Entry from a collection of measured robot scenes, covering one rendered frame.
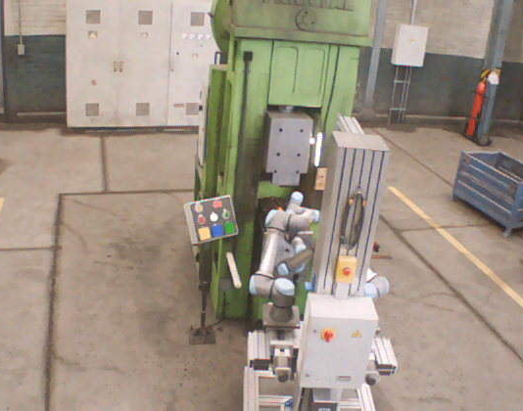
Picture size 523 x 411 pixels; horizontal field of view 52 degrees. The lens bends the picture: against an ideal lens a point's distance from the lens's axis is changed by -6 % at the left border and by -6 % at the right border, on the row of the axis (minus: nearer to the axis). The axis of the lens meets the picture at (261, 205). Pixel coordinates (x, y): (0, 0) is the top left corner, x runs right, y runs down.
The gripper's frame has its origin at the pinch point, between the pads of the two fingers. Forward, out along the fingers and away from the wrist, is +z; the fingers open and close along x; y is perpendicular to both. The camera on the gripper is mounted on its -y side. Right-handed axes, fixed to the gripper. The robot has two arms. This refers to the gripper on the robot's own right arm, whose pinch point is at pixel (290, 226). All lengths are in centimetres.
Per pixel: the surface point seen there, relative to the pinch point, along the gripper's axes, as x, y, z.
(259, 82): -24, -97, 30
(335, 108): 34, -81, 30
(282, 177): -4.4, -31.5, 16.6
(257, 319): -15, 89, 14
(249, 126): -29, -65, 30
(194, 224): -69, -6, -6
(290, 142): -1, -58, 16
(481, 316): 198, 104, 14
